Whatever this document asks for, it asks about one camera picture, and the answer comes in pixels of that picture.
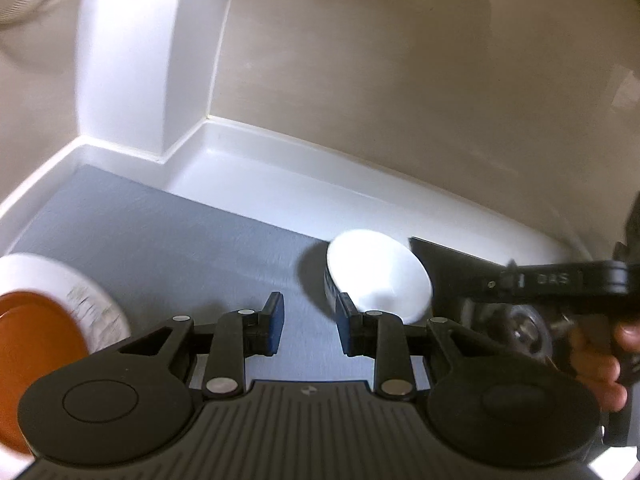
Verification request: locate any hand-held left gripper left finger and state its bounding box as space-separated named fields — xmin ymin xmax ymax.
xmin=120 ymin=291 xmax=286 ymax=402

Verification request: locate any person's right hand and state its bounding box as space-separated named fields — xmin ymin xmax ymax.
xmin=569 ymin=320 xmax=640 ymax=414

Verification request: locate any black gas stove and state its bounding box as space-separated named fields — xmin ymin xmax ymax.
xmin=459 ymin=294 xmax=577 ymax=377

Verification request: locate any small white bowl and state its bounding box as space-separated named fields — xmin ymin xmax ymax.
xmin=324 ymin=229 xmax=434 ymax=327

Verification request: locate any brown round plate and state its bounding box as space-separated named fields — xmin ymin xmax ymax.
xmin=0 ymin=289 xmax=89 ymax=454

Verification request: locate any large white square plate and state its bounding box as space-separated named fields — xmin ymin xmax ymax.
xmin=0 ymin=253 xmax=133 ymax=477

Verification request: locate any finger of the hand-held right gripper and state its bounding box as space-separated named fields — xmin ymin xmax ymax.
xmin=409 ymin=236 xmax=507 ymax=305

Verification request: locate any grey woven mat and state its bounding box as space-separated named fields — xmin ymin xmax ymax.
xmin=7 ymin=163 xmax=432 ymax=397

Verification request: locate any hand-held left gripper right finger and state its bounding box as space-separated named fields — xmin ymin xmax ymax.
xmin=335 ymin=291 xmax=501 ymax=402

